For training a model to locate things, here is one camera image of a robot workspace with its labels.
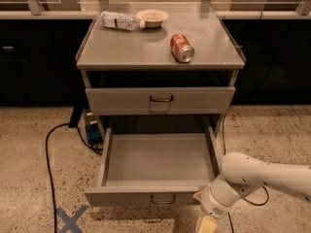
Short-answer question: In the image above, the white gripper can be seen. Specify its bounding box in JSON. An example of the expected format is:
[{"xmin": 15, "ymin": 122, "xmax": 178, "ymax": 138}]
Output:
[{"xmin": 193, "ymin": 175, "xmax": 252, "ymax": 233}]

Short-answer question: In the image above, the grey drawer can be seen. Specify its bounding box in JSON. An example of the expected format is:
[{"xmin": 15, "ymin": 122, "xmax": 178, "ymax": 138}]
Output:
[
  {"xmin": 85, "ymin": 128, "xmax": 219, "ymax": 207},
  {"xmin": 86, "ymin": 86, "xmax": 235, "ymax": 116}
]

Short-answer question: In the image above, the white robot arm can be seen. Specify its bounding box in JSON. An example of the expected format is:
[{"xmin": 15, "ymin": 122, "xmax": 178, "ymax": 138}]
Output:
[{"xmin": 193, "ymin": 152, "xmax": 311, "ymax": 233}]

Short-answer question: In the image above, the grey metal drawer cabinet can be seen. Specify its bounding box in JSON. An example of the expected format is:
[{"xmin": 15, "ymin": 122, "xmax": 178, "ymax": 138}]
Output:
[{"xmin": 77, "ymin": 3, "xmax": 245, "ymax": 134}]

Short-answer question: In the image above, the blue tape cross mark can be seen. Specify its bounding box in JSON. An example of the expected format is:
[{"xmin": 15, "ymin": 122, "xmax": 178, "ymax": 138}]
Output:
[{"xmin": 56, "ymin": 205, "xmax": 88, "ymax": 233}]

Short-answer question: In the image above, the blue power box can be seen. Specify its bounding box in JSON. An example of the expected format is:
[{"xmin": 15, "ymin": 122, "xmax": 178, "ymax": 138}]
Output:
[{"xmin": 84, "ymin": 109, "xmax": 102, "ymax": 145}]

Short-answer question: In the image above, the red soda can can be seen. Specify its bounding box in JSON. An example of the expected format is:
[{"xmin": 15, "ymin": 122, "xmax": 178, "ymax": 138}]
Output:
[{"xmin": 170, "ymin": 34, "xmax": 195, "ymax": 63}]

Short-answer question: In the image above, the beige paper bowl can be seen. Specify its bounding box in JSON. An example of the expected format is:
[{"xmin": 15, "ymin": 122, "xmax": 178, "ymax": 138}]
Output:
[{"xmin": 136, "ymin": 9, "xmax": 169, "ymax": 28}]

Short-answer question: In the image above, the clear plastic water bottle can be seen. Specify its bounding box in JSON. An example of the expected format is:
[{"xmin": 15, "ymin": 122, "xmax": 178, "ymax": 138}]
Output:
[{"xmin": 100, "ymin": 11, "xmax": 146, "ymax": 31}]

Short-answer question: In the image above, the black cable on right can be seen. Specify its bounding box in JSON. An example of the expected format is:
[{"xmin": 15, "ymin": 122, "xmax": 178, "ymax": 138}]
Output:
[{"xmin": 221, "ymin": 113, "xmax": 270, "ymax": 233}]

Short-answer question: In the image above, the black cable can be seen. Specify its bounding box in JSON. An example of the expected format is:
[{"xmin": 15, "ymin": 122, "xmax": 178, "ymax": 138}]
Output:
[
  {"xmin": 221, "ymin": 113, "xmax": 270, "ymax": 233},
  {"xmin": 45, "ymin": 122, "xmax": 104, "ymax": 233}
]

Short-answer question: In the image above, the black cable on left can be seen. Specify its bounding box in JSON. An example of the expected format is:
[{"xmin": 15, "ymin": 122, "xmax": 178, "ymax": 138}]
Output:
[{"xmin": 45, "ymin": 122, "xmax": 104, "ymax": 233}]

